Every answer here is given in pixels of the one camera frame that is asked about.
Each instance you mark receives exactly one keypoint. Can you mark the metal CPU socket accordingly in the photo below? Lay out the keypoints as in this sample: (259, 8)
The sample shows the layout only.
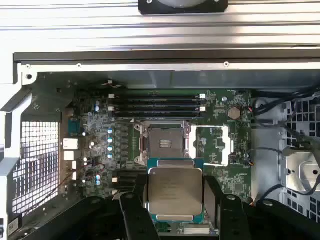
(165, 143)

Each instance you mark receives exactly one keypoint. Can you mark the silver rear port block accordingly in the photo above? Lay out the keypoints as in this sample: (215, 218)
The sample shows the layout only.
(71, 144)

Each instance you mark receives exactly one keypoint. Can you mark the green motherboard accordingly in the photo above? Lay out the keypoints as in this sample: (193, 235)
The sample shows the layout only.
(226, 180)

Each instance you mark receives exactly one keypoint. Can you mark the silver metal bracket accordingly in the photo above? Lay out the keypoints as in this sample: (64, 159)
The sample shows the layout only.
(295, 160)

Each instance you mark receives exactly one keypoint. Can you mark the blue-topped capacitor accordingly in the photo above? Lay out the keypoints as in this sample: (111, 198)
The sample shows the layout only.
(110, 157)
(110, 140)
(110, 131)
(110, 148)

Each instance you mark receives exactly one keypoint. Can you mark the silver coin battery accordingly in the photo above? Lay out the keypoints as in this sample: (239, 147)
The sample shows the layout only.
(234, 112)

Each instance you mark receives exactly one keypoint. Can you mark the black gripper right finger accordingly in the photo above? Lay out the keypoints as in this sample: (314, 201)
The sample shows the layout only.
(232, 217)

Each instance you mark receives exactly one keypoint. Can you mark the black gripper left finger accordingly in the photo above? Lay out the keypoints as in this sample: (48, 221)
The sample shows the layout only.
(130, 215)

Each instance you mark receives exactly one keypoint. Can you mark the silver-topped CPU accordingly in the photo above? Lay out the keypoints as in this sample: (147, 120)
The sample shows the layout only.
(175, 190)

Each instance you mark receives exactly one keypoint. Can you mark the RAM slot with white clips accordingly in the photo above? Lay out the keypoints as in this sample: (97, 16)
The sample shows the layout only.
(127, 179)
(162, 97)
(162, 109)

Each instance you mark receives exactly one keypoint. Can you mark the blue rear port connector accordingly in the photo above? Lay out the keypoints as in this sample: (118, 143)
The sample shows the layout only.
(73, 125)

